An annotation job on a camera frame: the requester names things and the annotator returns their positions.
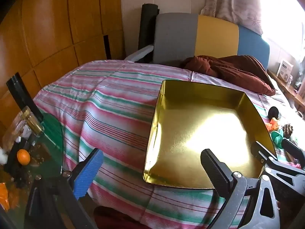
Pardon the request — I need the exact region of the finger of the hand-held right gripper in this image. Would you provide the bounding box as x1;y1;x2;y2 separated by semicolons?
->
282;138;305;166
251;141;305;179

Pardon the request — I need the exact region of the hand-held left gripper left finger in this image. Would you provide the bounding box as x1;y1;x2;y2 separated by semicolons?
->
24;148;104;229

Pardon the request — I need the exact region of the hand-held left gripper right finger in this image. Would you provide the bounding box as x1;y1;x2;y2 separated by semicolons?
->
200;148;280;229

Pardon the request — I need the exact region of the brown pinecone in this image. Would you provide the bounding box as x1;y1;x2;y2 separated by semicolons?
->
281;123;293;139

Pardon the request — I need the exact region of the green plastic toy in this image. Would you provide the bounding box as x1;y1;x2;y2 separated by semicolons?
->
270;130;286;149

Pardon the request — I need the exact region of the small orange plastic clip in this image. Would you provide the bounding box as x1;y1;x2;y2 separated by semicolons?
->
267;118;280;131

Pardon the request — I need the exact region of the black and silver round cap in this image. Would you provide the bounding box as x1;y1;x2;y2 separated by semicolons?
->
268;106;282;120

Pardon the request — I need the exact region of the gold metal tin box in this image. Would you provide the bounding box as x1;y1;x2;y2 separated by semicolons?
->
142;80;278;191

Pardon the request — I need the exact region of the green glass side table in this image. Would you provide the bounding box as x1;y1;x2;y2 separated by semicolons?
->
0;113;65;229

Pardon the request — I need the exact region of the wooden shelf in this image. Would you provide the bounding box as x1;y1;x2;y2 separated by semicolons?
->
267;69;305;115

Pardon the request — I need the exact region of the orange fruit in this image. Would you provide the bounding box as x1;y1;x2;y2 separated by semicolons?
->
17;149;31;165

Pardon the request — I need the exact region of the striped bed sheet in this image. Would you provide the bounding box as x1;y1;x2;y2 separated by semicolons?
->
32;60;305;229

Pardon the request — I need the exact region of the gold capped glass bottle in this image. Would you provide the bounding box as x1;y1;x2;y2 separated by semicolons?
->
20;106;44;137

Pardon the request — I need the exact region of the white cardboard box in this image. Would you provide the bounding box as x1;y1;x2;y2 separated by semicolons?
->
278;60;294;77

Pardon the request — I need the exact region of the orange plastic packet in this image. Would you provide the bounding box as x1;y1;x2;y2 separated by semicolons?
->
0;182;11;210

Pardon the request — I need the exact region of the brown quilted blanket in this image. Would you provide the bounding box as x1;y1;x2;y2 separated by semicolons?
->
180;55;277;96

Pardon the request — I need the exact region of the black stand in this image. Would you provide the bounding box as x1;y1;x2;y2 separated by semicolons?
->
6;73;44;122

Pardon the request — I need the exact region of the grey yellow blue headboard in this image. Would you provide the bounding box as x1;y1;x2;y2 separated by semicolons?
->
152;13;270;70

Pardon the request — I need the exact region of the white plastic bar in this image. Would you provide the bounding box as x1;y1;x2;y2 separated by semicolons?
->
123;45;154;63

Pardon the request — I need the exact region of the window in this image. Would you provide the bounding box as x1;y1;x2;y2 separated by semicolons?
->
262;0;305;60

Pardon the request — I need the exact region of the wooden wardrobe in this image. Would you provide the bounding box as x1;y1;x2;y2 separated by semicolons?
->
0;0;125;134

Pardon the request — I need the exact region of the beige patterned curtain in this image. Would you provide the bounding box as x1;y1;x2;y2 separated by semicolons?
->
200;0;264;35

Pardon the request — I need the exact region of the black rolled mat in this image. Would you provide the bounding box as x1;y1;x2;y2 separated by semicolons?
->
138;3;161;53

